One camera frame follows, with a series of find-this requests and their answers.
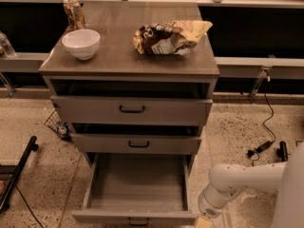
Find black power adapter cable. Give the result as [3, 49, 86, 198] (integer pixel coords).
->
[246, 74, 277, 167]

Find thin black floor cable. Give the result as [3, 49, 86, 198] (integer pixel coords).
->
[0, 166, 45, 228]

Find wire mesh basket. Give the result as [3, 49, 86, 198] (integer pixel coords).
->
[45, 110, 70, 141]

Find grey top drawer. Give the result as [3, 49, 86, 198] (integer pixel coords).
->
[51, 96, 212, 126]

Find grey drawer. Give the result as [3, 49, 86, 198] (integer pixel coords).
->
[72, 134, 201, 155]
[51, 96, 212, 126]
[72, 153, 197, 226]

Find crumpled chip bag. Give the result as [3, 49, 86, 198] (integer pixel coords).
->
[133, 20, 213, 55]

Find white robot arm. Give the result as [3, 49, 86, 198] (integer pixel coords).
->
[195, 142, 304, 228]

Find grey bottom drawer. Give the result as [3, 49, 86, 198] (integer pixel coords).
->
[72, 153, 197, 226]

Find clear plastic bottle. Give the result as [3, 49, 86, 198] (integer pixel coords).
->
[0, 31, 16, 58]

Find white ceramic bowl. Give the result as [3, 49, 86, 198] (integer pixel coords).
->
[62, 29, 101, 60]

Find grey middle drawer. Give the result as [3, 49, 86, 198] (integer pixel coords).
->
[72, 134, 201, 155]

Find grey drawer cabinet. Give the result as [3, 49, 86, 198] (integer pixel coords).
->
[38, 1, 220, 176]

